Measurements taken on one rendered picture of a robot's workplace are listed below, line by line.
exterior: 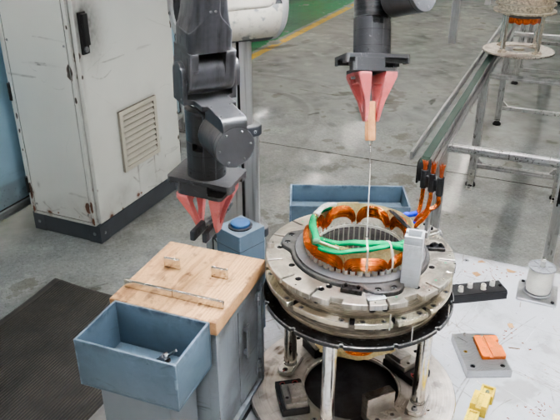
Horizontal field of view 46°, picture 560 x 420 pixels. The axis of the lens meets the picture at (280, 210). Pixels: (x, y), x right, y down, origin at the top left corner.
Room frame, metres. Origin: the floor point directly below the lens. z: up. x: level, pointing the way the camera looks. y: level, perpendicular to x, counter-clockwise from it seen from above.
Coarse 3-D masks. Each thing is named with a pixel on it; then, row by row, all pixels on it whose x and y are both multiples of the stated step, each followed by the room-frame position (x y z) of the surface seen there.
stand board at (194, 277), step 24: (192, 264) 0.98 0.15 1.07; (216, 264) 0.98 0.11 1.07; (240, 264) 0.98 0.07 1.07; (264, 264) 0.99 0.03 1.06; (120, 288) 0.91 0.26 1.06; (192, 288) 0.91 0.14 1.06; (216, 288) 0.91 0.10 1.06; (240, 288) 0.91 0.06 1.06; (192, 312) 0.84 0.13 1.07; (216, 312) 0.84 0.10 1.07
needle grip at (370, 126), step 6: (372, 102) 0.98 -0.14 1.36; (372, 108) 0.98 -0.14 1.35; (372, 114) 0.97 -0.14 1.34; (372, 120) 0.97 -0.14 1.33; (366, 126) 0.97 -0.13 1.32; (372, 126) 0.97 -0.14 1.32; (366, 132) 0.97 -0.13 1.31; (372, 132) 0.96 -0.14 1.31; (366, 138) 0.96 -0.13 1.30; (372, 138) 0.96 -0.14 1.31
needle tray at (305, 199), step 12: (300, 192) 1.31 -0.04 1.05; (312, 192) 1.31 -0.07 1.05; (324, 192) 1.31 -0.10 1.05; (336, 192) 1.31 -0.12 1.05; (348, 192) 1.31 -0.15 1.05; (360, 192) 1.31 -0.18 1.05; (372, 192) 1.31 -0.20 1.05; (384, 192) 1.31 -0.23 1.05; (396, 192) 1.31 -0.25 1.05; (300, 204) 1.30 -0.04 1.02; (312, 204) 1.30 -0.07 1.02; (384, 204) 1.30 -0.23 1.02; (396, 204) 1.30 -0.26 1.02; (408, 204) 1.22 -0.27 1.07; (300, 216) 1.21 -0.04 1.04
